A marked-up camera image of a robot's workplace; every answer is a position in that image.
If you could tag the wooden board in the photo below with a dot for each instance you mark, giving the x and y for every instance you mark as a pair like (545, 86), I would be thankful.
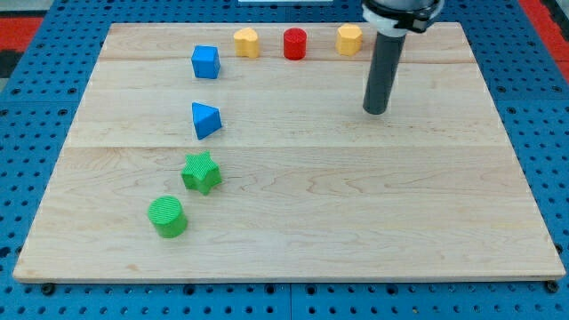
(314, 189)

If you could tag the green star block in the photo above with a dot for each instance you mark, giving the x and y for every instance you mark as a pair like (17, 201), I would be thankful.
(200, 173)

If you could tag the blue triangular prism block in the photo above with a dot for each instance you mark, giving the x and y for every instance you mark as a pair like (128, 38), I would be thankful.
(206, 119)

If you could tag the red cylinder block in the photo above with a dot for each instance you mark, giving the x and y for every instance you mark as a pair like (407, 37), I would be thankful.
(295, 43)

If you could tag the yellow heart block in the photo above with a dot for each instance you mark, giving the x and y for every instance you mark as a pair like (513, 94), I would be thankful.
(247, 43)

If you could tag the blue cube block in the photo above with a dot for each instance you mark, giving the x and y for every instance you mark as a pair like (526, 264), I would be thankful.
(206, 61)

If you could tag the green cylinder block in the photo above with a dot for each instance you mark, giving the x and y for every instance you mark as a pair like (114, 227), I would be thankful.
(167, 216)

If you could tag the yellow hexagon block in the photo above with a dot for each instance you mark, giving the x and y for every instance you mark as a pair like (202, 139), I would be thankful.
(349, 38)

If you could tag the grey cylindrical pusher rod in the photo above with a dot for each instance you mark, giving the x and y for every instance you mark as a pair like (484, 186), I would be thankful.
(383, 68)

